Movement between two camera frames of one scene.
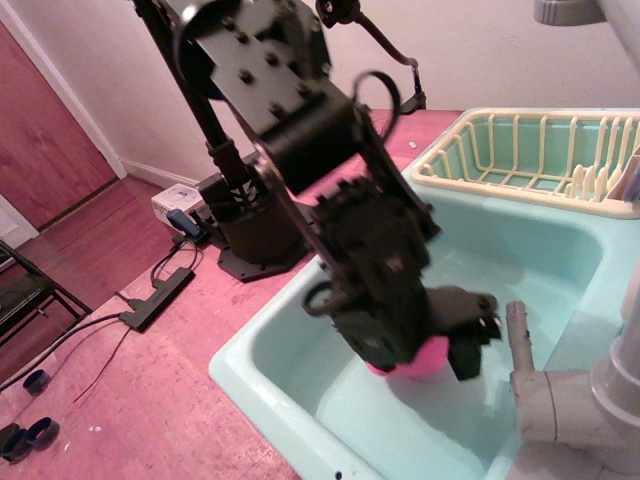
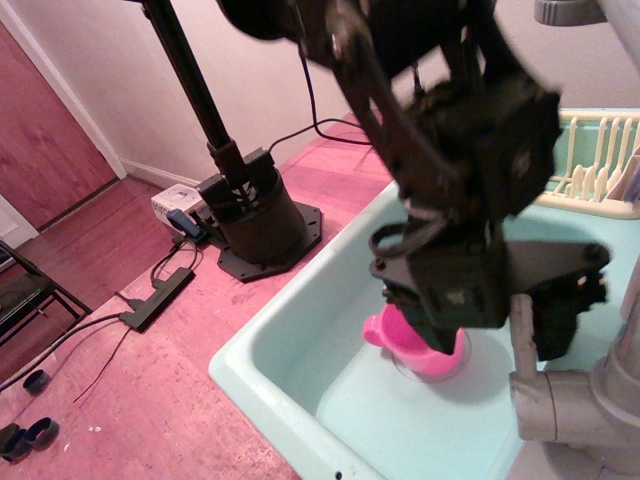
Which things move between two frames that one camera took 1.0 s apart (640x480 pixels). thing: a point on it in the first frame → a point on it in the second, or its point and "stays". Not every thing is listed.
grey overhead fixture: [568, 12] stays
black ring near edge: [36, 382] stays
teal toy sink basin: [328, 414] stays
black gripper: [377, 291] → [465, 266]
